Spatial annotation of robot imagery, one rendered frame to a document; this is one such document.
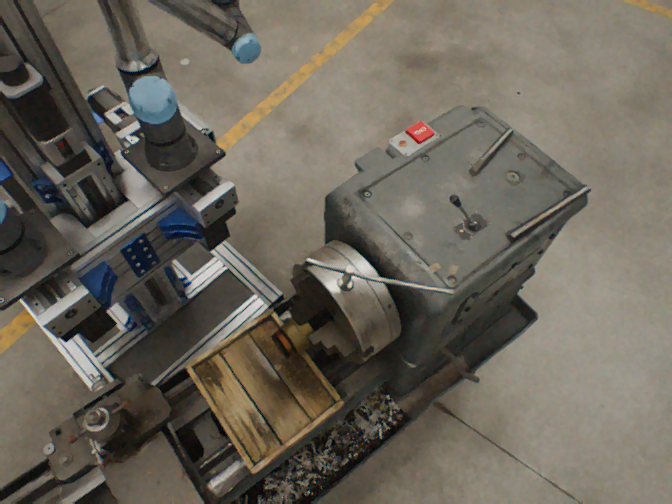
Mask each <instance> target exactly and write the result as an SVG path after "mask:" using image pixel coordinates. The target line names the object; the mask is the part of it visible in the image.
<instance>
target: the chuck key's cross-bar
mask: <svg viewBox="0 0 672 504"><path fill-rule="evenodd" d="M306 263H308V264H312V265H315V266H319V267H322V268H326V269H329V270H332V271H336V272H339V273H343V274H344V269H345V268H341V267H338V266H334V265H331V264H327V263H324V262H320V261H317V260H313V259H310V258H307V260H306ZM352 276H353V277H357V278H360V279H364V280H368V281H373V282H379V283H385V284H391V285H396V286H402V287H408V288H414V289H419V290H425V291H431V292H437V293H443V294H448V295H454V293H455V290H452V289H446V288H440V287H434V286H428V285H422V284H416V283H410V282H405V281H399V280H393V279H387V278H381V277H375V276H370V275H365V274H362V273H358V272H355V271H354V273H353V275H352Z"/></svg>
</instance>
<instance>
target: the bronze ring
mask: <svg viewBox="0 0 672 504"><path fill-rule="evenodd" d="M279 330H280V331H276V332H275V333H274V334H273V335H272V336H271V337H272V339H273V341H274V343H275V345H276V347H277V348H278V350H279V351H280V352H281V354H282V355H283V356H284V357H285V358H286V359H289V358H291V357H293V356H294V354H297V355H298V354H300V353H301V352H302V351H304V350H305V349H310V344H309V340H308V336H309V335H311V334H313V333H314V331H313V329H312V327H311V326H310V324H309V323H308V322H307V321H305V322H304V323H302V324H301V325H299V324H298V323H297V322H295V321H294V320H293V319H291V318H290V319H288V322H287V323H285V324H284V325H282V326H281V327H279Z"/></svg>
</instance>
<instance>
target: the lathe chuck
mask: <svg viewBox="0 0 672 504"><path fill-rule="evenodd" d="M307 258H310V259H313V260H317V261H320V262H324V263H327V264H331V265H334V266H338V267H341V268H345V267H346V266H347V265H352V264H351V263H350V262H349V261H348V260H347V259H346V258H345V257H344V256H343V255H341V254H340V253H339V252H337V251H336V250H334V249H332V248H329V247H321V248H320V249H318V250H316V251H315V252H313V253H312V254H310V255H309V256H307V257H305V258H304V259H302V260H301V261H299V262H298V263H296V264H295V265H294V266H293V277H295V276H297V275H298V274H300V273H301V272H304V271H303V269H302V267H301V266H303V265H304V263H306V260H307ZM352 266H353V265H352ZM307 271H308V273H309V275H310V277H311V279H312V282H313V284H314V286H315V288H316V290H317V292H318V294H319V296H320V298H321V300H322V302H323V304H324V305H325V306H326V308H327V309H328V310H329V312H330V313H331V315H332V316H333V318H334V320H335V322H336V323H337V324H338V326H339V327H340V328H341V329H342V330H343V331H344V332H345V333H346V334H347V336H348V337H349V338H350V339H351V340H352V341H353V342H354V343H355V345H356V346H357V347H358V348H359V349H360V350H361V351H362V352H366V351H367V348H369V347H370V346H371V352H370V354H369V355H368V356H365V357H364V358H362V357H361V356H360V354H358V355H357V356H356V357H355V358H353V359H352V360H351V361H352V362H353V363H356V364H363V363H364V362H366V361H367V360H368V359H370V358H371V357H372V356H374V355H375V354H376V353H378V352H379V351H380V350H382V349H383V348H384V347H386V346H387V345H388V344H389V343H390V341H391V330H390V326H389V322H388V319H387V317H386V314H385V312H384V310H383V308H382V306H381V304H380V302H379V300H378V298H377V297H376V295H375V293H374V292H373V290H372V289H371V287H370V286H369V284H368V283H367V282H366V280H364V279H360V278H357V277H353V276H352V280H351V281H352V287H351V288H350V289H348V290H344V289H342V288H340V286H339V284H338V282H339V280H340V279H341V278H342V277H343V273H339V272H336V271H332V270H329V269H326V268H322V267H319V266H315V265H313V266H312V267H311V266H309V267H308V268H307Z"/></svg>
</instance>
